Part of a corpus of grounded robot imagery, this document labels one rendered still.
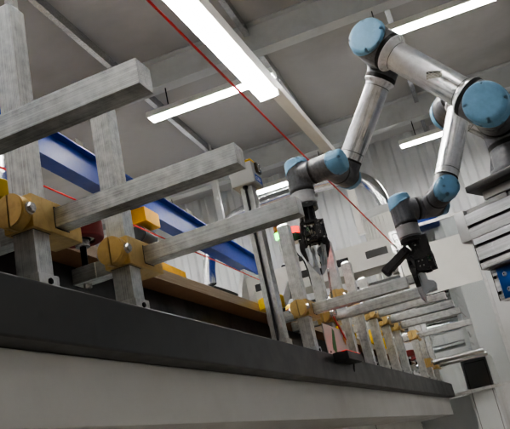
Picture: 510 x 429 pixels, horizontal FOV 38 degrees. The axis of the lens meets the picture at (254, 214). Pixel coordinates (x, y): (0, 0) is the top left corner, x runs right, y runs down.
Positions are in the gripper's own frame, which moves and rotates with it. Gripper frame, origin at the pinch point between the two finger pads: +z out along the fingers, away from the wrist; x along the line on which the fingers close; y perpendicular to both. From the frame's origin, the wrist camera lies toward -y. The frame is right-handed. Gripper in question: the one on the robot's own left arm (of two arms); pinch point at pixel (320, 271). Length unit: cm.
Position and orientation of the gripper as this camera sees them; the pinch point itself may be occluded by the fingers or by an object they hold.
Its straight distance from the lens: 219.3
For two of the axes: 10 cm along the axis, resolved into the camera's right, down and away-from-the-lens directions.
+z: 2.0, 9.2, -3.3
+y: -0.4, -3.3, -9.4
